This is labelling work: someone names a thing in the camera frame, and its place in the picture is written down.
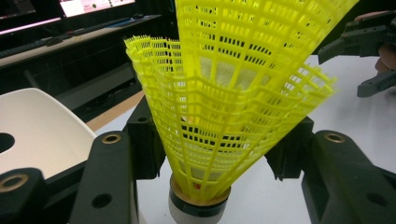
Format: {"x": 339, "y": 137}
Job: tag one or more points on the dark computer monitor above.
{"x": 15, "y": 7}

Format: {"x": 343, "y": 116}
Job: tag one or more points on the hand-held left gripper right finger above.
{"x": 342, "y": 174}

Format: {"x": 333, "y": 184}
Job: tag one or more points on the white plastic storage bin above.
{"x": 46, "y": 133}

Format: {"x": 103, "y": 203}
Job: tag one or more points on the background desk top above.
{"x": 77, "y": 37}

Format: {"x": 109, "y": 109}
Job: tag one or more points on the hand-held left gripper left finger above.
{"x": 109, "y": 174}

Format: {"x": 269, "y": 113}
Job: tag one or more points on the yellow plastic shuttlecock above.
{"x": 218, "y": 149}
{"x": 264, "y": 28}

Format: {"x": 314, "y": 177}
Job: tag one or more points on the lit computer monitor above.
{"x": 93, "y": 6}

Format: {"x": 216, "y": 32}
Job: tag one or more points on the grey metal desk frame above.
{"x": 99, "y": 82}

